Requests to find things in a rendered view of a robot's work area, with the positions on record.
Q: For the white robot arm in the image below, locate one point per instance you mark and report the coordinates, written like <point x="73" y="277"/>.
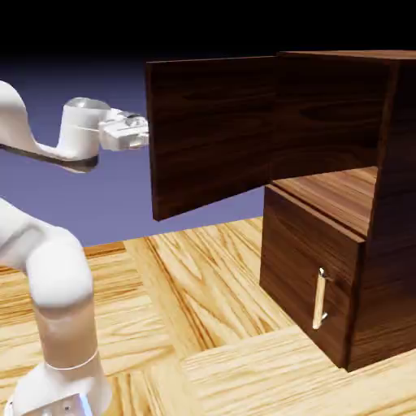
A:
<point x="60" y="279"/>

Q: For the dark wood cabinet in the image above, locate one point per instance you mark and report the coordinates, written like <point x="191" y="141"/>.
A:
<point x="393" y="227"/>

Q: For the dark wood cabinet door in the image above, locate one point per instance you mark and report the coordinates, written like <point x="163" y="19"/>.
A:
<point x="208" y="136"/>

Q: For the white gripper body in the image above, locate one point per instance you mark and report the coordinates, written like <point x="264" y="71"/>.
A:
<point x="122" y="136"/>

